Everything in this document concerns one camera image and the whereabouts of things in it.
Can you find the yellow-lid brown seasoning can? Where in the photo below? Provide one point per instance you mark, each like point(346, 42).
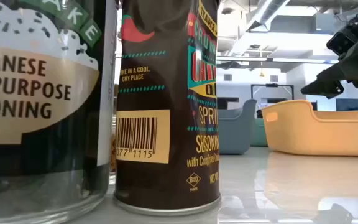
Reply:
point(166, 93)

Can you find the tan-lid furikake glass jar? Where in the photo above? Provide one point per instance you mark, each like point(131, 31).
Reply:
point(26, 93)

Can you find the dark computer monitor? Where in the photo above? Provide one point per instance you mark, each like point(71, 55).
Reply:
point(349, 104)

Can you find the yellow plastic bin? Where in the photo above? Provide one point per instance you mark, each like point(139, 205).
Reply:
point(306, 137)

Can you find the yellow hanging pendant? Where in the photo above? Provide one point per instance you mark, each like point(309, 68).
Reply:
point(261, 74)

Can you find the teal green plastic bin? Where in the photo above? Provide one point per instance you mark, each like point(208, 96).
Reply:
point(259, 133)

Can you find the long ceiling light strip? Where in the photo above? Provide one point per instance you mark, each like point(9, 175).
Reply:
point(241, 58)

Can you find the slate blue plastic bin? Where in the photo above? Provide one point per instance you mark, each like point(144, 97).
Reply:
point(238, 130)

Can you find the black desk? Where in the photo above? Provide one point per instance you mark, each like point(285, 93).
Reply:
point(227, 99)

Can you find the square wall vent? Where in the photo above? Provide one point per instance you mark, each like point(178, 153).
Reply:
point(227, 77)
point(273, 78)

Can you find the black gantry frame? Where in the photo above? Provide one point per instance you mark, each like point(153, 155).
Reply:
point(272, 85)

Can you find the smooth silver ceiling duct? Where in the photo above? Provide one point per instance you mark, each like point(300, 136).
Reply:
point(269, 12)

